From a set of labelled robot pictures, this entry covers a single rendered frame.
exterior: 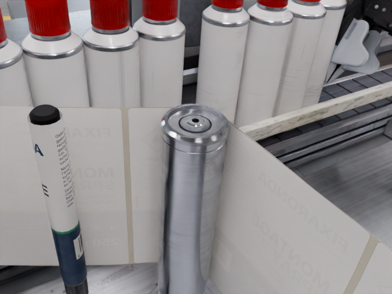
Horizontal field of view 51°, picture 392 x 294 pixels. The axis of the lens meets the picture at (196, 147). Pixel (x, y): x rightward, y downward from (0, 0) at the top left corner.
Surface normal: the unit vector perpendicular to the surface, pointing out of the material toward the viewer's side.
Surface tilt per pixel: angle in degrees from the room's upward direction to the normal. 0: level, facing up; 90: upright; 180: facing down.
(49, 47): 42
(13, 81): 90
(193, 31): 73
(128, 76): 90
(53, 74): 90
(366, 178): 0
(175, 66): 90
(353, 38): 63
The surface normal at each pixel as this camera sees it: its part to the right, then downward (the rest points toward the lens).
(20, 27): 0.07, -0.80
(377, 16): -0.71, -0.16
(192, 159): -0.04, 0.60
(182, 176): -0.30, 0.56
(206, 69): -0.71, 0.39
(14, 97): 0.76, 0.43
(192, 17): 0.30, 0.34
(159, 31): 0.11, -0.19
